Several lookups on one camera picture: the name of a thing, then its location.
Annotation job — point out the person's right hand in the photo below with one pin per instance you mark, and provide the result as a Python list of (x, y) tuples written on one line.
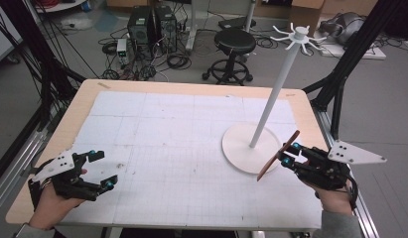
[(335, 201)]

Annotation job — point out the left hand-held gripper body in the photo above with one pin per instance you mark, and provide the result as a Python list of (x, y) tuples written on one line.
[(56, 167)]

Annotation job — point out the black laptop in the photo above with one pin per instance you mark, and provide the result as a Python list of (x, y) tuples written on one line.
[(236, 22)]

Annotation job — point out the small white power supply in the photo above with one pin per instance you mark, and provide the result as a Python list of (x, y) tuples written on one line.
[(122, 49)]

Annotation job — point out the aluminium rail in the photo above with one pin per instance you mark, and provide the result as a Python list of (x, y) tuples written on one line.
[(13, 172), (327, 129)]

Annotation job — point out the black computer tower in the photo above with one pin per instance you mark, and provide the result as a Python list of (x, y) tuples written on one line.
[(165, 28), (139, 24)]

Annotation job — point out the grey bag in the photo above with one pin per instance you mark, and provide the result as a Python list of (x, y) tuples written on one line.
[(343, 26)]

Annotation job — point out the beige tape strip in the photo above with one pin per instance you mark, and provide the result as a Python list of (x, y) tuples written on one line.
[(290, 95), (104, 85)]

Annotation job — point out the flat white board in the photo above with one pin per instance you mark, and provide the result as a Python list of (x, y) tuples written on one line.
[(357, 53)]

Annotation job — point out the white cabinet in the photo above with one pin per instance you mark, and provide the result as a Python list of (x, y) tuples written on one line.
[(3, 33)]

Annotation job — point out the white table leg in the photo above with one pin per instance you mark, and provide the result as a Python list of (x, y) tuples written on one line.
[(250, 13), (191, 29)]

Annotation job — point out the brown cardboard box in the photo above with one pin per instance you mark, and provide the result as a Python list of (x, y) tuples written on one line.
[(305, 15)]

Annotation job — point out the round white table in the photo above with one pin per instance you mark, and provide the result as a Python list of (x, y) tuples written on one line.
[(59, 6)]

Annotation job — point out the black round stool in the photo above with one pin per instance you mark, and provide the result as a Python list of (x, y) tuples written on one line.
[(234, 41)]

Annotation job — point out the white hook rack stand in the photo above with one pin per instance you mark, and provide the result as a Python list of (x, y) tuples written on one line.
[(244, 155)]

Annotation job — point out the person's left hand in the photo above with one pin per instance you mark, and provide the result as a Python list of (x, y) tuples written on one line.
[(49, 211)]

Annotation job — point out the black metal frame post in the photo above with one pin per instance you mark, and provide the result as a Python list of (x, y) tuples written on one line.
[(42, 66), (353, 49)]

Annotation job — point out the wooden rice spatula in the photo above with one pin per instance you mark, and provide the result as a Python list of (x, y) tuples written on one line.
[(274, 160)]

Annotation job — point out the white grid mat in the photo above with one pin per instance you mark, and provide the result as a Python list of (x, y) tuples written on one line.
[(158, 115)]

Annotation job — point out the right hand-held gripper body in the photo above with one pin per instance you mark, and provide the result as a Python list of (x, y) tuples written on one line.
[(350, 153)]

